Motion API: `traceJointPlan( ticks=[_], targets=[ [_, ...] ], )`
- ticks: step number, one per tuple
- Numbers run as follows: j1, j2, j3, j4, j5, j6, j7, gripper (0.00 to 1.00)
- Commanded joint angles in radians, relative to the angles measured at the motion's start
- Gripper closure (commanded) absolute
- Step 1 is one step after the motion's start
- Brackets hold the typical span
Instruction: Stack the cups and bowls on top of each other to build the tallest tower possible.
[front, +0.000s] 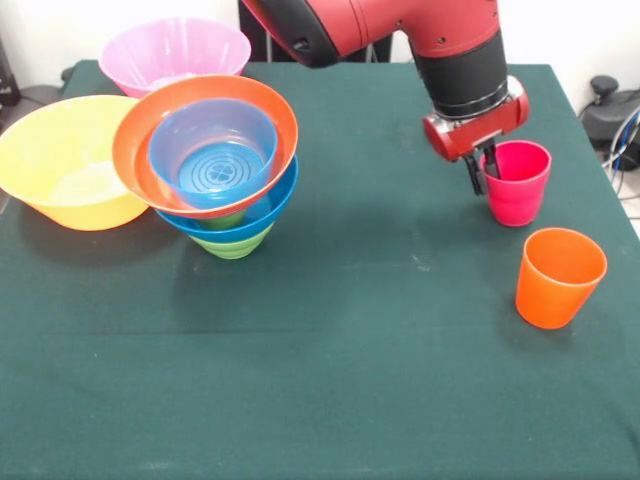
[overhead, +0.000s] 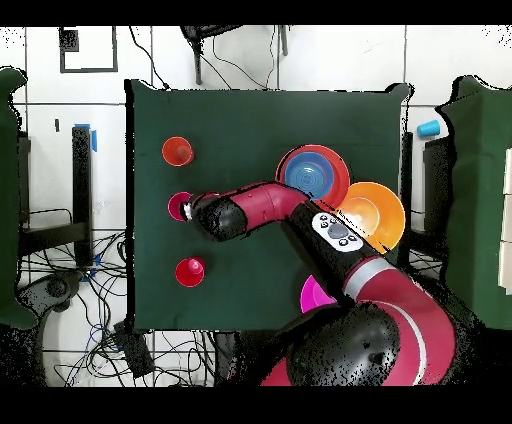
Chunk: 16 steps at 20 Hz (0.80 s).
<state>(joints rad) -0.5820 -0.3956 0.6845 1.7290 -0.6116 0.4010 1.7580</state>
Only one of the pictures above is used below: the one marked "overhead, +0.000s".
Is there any small ringed blue bowl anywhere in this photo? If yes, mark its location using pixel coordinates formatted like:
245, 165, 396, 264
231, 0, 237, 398
284, 151, 335, 201

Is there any magenta plastic cup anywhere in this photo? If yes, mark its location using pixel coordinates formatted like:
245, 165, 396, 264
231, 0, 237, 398
166, 191, 194, 222

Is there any orange-red plastic bowl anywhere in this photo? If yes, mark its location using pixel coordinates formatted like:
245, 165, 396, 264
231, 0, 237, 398
275, 144, 352, 209

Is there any white box stack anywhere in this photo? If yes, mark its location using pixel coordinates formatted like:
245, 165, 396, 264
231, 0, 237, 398
497, 147, 512, 295

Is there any red plastic cup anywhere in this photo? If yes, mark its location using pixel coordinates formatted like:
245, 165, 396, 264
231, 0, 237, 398
174, 256, 206, 289

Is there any dark green tablecloth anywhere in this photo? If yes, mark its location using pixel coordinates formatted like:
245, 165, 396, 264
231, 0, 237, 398
121, 78, 413, 335

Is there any large pink plastic bowl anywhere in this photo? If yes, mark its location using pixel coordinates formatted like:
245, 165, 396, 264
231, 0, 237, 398
299, 274, 338, 314

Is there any orange plastic cup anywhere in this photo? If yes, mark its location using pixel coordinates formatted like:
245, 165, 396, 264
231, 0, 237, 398
161, 136, 196, 168

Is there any large yellow-orange plastic bowl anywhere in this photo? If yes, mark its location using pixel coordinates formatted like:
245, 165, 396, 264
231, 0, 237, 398
337, 181, 407, 255

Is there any black power strip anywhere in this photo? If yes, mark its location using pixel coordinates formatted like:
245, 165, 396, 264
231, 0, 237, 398
112, 319, 156, 380

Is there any blue plastic cup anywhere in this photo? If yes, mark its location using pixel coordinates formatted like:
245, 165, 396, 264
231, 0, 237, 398
416, 118, 441, 139

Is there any green cloth side table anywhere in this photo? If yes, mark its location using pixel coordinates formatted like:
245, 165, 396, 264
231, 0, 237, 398
433, 75, 512, 333
0, 66, 39, 331

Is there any tangle of cables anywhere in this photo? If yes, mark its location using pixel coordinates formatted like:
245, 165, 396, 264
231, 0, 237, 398
19, 229, 217, 387

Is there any black camera tripod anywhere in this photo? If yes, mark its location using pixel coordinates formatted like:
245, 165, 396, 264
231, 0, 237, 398
179, 25, 289, 86

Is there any black table frame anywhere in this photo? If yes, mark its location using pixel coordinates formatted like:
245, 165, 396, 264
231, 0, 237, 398
399, 131, 455, 261
17, 125, 95, 267

